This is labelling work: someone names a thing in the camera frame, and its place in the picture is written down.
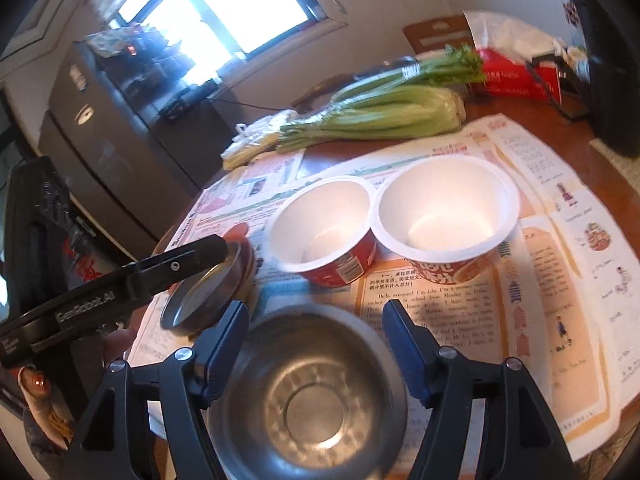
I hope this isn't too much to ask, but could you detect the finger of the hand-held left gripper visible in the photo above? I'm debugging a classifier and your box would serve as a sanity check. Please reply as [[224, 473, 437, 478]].
[[125, 235, 231, 307]]

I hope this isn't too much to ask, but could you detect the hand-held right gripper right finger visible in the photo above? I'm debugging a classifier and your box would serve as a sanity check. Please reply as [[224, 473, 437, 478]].
[[381, 299, 576, 480]]

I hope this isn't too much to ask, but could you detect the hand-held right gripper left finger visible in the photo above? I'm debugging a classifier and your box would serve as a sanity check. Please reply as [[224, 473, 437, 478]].
[[62, 300, 251, 480]]

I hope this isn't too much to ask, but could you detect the round metal plate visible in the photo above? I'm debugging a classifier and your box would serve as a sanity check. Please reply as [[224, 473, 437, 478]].
[[160, 242, 251, 333]]

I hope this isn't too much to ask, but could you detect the stainless steel bowl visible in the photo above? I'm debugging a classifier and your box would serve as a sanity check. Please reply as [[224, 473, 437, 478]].
[[207, 304, 408, 480]]

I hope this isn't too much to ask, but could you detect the person's left hand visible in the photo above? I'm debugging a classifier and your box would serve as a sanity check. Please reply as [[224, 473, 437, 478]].
[[18, 326, 139, 415]]

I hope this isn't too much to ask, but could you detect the printed newspaper sheet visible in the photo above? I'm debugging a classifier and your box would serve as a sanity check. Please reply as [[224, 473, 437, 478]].
[[125, 152, 623, 463], [197, 150, 306, 221], [462, 114, 640, 461]]

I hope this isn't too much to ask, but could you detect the black crate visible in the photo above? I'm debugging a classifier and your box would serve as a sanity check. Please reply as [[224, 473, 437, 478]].
[[5, 156, 108, 321]]

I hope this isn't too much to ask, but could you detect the grey refrigerator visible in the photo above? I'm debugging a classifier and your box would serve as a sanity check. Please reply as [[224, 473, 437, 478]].
[[39, 40, 236, 246]]

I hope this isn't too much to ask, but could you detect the clear plastic food bag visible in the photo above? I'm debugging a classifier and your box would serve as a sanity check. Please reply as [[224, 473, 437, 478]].
[[221, 115, 296, 168]]

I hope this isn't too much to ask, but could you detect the red paper bowl white label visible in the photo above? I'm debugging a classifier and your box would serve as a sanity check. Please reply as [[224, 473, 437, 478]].
[[264, 176, 378, 288]]

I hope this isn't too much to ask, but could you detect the red paper bowl large print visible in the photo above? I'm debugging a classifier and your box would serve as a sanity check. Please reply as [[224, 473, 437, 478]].
[[376, 155, 521, 286]]

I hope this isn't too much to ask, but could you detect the black power strip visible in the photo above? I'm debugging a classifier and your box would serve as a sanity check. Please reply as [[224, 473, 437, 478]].
[[160, 85, 221, 121]]

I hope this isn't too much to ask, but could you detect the assorted clutter pile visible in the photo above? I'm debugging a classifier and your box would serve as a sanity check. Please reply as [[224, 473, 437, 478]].
[[85, 22, 201, 76]]

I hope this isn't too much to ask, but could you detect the celery bunch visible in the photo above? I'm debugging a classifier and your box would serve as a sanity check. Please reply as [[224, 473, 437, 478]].
[[275, 45, 486, 153]]

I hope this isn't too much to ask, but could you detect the window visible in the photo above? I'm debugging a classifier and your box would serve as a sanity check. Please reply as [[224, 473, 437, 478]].
[[92, 0, 346, 71]]

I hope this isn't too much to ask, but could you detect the red tissue box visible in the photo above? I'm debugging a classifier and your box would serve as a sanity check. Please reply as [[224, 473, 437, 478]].
[[472, 47, 563, 106]]

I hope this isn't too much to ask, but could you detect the wooden chair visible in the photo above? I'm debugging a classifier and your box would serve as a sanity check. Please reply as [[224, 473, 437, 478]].
[[402, 15, 476, 56]]

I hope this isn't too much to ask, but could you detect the white plastic bag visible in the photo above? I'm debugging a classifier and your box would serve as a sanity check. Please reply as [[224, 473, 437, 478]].
[[462, 10, 571, 56]]

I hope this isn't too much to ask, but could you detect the black power cord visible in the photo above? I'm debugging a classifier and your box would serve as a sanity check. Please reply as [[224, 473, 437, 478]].
[[210, 97, 283, 111]]

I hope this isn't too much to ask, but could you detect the black cable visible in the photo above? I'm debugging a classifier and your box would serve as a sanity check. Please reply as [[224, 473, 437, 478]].
[[525, 55, 591, 121]]

